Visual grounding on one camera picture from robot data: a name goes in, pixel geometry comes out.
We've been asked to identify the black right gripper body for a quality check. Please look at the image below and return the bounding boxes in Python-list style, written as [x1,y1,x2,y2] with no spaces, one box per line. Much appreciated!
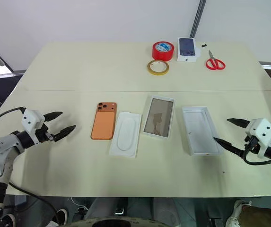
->
[242,134,261,152]

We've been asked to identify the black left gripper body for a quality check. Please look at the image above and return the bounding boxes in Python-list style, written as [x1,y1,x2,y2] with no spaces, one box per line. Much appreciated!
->
[34,122,56,144]

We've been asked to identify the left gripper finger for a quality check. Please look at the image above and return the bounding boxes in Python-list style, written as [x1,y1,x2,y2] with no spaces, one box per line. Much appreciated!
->
[43,111,63,122]
[52,125,77,143]

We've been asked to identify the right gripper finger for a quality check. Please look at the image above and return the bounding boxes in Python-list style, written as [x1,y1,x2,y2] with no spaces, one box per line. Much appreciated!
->
[213,137,245,158]
[226,118,252,130]

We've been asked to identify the white box base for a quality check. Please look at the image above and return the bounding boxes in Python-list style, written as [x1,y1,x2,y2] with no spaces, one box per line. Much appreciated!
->
[181,105,224,157]

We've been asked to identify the white box lid with screen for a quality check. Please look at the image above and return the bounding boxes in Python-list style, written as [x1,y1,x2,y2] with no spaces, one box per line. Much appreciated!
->
[141,95,175,141]

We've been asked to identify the white box with purple phone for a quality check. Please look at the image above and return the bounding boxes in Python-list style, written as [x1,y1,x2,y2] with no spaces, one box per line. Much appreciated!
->
[176,36,201,63]

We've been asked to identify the orange smartphone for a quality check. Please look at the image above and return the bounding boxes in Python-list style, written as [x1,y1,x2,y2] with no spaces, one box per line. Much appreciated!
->
[90,102,118,141]

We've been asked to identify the white moulded insert tray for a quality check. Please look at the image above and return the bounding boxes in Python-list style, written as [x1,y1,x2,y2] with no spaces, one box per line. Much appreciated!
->
[108,111,143,158]

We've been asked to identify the white sneaker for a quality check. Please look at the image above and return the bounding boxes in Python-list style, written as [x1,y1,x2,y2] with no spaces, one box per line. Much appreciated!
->
[226,199,252,227]

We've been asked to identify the olive trouser leg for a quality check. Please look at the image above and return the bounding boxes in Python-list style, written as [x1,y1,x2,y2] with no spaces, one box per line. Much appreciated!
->
[238,195,271,227]

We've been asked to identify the black shoe with white sole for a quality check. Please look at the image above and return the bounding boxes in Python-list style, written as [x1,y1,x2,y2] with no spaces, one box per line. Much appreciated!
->
[55,208,69,224]

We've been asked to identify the yellow tape roll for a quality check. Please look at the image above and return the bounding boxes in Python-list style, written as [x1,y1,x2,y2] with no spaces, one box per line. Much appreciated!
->
[146,59,170,77]

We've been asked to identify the red tape roll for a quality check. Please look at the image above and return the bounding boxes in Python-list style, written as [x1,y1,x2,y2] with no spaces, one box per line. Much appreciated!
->
[152,41,175,62]

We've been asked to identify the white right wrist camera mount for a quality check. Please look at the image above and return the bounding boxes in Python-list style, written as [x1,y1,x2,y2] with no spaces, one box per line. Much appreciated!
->
[245,117,271,159]

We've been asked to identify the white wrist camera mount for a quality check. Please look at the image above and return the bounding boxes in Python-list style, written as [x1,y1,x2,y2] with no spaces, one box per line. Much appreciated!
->
[245,117,271,159]
[21,109,44,136]

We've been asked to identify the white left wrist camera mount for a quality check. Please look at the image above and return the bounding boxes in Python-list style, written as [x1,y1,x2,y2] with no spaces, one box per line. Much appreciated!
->
[21,109,44,136]

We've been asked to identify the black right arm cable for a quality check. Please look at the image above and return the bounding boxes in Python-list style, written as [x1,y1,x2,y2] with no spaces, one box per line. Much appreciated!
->
[242,139,271,168]

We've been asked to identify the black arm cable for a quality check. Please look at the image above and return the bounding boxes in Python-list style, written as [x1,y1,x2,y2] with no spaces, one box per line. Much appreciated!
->
[242,139,271,168]
[0,106,27,140]

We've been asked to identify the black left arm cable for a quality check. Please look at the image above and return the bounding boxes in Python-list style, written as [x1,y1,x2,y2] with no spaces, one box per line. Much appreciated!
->
[0,106,27,140]

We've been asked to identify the red handled scissors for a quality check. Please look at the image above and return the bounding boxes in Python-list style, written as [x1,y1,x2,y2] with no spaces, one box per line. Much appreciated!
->
[205,50,227,71]

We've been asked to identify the black floor cable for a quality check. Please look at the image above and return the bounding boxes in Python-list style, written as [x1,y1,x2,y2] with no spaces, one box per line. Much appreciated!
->
[7,181,59,227]

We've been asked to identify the dark window frame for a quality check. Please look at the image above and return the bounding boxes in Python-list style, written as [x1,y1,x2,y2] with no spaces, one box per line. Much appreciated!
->
[0,38,24,80]

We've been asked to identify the grey metal rail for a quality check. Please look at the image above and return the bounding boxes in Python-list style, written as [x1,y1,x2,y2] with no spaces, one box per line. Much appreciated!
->
[189,0,207,38]

